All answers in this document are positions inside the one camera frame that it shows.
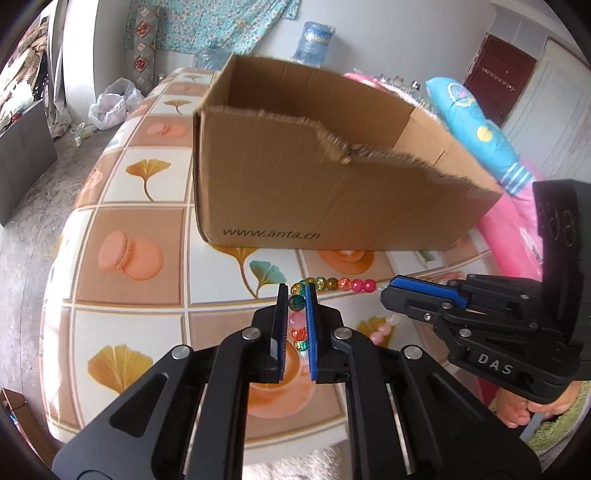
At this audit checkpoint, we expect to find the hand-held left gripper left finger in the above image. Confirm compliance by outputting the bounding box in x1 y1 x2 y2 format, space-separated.
52 282 290 480

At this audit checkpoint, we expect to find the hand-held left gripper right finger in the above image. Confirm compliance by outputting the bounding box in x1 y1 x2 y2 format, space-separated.
305 281 539 480

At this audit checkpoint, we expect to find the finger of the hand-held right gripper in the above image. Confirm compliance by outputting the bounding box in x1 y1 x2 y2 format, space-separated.
380 286 572 356
389 274 551 315

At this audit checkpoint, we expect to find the colourful glass bead bracelet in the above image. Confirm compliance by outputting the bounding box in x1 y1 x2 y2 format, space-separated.
288 276 378 354

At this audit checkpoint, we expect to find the brown cardboard box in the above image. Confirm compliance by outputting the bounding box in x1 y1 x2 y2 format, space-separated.
191 53 504 252

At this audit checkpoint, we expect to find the person's right hand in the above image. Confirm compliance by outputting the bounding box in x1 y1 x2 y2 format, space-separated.
494 381 591 430

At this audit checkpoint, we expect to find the pink blanket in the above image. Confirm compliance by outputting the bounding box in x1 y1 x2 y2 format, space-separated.
342 70 546 288

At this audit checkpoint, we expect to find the white door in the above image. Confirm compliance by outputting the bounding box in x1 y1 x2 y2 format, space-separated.
502 39 591 178

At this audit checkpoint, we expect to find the light blue cartoon pillow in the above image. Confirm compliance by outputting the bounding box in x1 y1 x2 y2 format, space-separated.
425 76 537 195

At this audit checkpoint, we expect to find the dark red door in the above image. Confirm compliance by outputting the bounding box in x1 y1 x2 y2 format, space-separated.
462 34 539 131

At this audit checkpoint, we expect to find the leaf print tiled bedsheet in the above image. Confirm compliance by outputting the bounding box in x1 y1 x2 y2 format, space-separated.
39 67 509 446

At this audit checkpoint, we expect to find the blue water jug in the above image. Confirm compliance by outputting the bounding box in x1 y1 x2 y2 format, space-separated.
290 21 338 69

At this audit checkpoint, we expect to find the white plastic bag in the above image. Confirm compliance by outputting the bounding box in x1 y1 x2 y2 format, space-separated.
88 78 146 131

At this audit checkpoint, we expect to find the brown wooden board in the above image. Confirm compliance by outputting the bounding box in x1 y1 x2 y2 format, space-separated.
0 388 62 468

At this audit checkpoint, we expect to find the grey cabinet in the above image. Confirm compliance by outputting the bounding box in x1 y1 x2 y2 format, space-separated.
0 99 59 228

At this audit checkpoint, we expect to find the long floral cushion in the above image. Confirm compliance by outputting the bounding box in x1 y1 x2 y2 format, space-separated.
131 6 163 91

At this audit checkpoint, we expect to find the teal floral hanging cloth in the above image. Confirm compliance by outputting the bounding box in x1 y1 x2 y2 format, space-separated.
124 0 302 54

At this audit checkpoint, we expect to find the pale pink bead bracelet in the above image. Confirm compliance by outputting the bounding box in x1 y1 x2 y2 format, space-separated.
290 313 403 346

